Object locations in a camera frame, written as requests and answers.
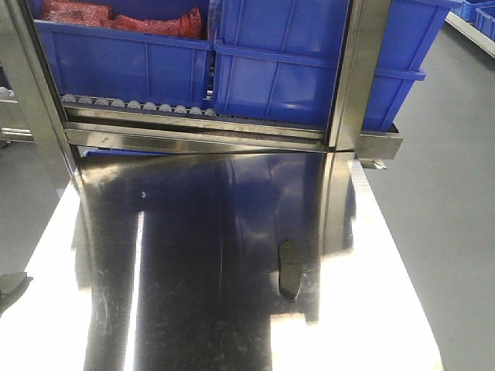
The brake pad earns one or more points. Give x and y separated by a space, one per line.
290 270
13 287

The roller conveyor track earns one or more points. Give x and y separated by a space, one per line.
103 102

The right blue plastic bin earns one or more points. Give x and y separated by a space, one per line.
278 60

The blue plastic bin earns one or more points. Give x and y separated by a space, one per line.
278 60
128 65

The red bubble wrap bag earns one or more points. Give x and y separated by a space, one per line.
189 25

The left blue plastic bin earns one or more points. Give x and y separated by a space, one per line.
128 65

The stainless steel rack frame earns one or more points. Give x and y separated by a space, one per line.
37 114

